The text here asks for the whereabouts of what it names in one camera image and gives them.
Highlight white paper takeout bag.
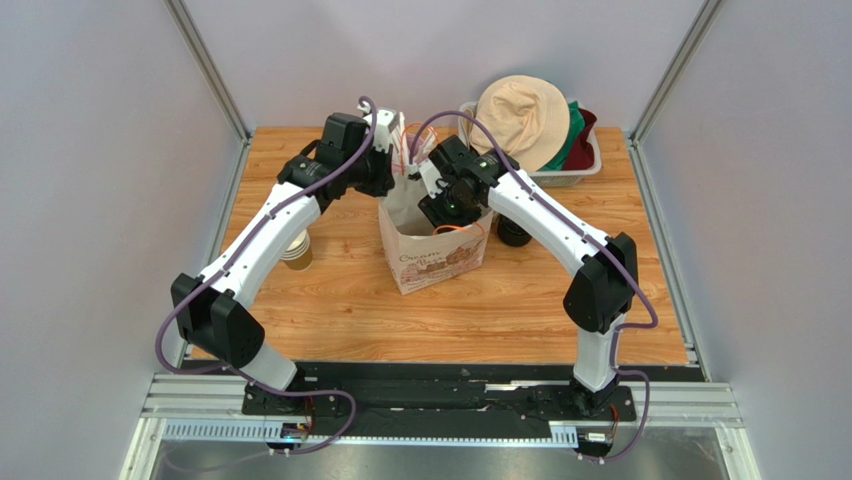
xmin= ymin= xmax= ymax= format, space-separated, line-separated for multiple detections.
xmin=378 ymin=172 xmax=494 ymax=295

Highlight stack of paper cups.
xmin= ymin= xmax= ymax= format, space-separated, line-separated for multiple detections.
xmin=280 ymin=230 xmax=314 ymax=271

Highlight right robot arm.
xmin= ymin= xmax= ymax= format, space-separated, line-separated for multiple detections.
xmin=407 ymin=135 xmax=638 ymax=394

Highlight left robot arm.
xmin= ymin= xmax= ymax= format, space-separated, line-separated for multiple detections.
xmin=171 ymin=108 xmax=400 ymax=390

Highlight wrapped white straws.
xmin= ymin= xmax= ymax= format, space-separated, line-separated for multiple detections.
xmin=392 ymin=122 xmax=439 ymax=174

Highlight stack of black lids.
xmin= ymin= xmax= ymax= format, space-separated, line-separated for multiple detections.
xmin=496 ymin=215 xmax=532 ymax=248

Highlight white plastic basket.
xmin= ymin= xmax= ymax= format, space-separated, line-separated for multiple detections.
xmin=457 ymin=101 xmax=602 ymax=190

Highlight beige bucket hat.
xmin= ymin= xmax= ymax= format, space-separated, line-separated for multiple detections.
xmin=468 ymin=75 xmax=571 ymax=171

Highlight dark red cloth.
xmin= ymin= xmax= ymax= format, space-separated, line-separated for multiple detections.
xmin=562 ymin=107 xmax=597 ymax=171

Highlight green cloth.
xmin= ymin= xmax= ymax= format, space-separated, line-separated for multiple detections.
xmin=540 ymin=100 xmax=586 ymax=171

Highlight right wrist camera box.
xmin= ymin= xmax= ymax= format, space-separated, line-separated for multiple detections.
xmin=406 ymin=158 xmax=443 ymax=198

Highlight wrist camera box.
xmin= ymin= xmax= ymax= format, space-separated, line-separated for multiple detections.
xmin=406 ymin=158 xmax=443 ymax=198
xmin=359 ymin=106 xmax=405 ymax=153

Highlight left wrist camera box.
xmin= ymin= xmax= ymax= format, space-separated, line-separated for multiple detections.
xmin=359 ymin=106 xmax=405 ymax=153

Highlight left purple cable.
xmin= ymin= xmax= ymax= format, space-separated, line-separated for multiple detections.
xmin=154 ymin=95 xmax=379 ymax=461

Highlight purple cable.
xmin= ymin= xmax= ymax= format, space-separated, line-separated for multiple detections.
xmin=407 ymin=109 xmax=660 ymax=464
xmin=154 ymin=95 xmax=379 ymax=461

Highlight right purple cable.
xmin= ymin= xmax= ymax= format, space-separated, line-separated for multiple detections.
xmin=407 ymin=109 xmax=660 ymax=464

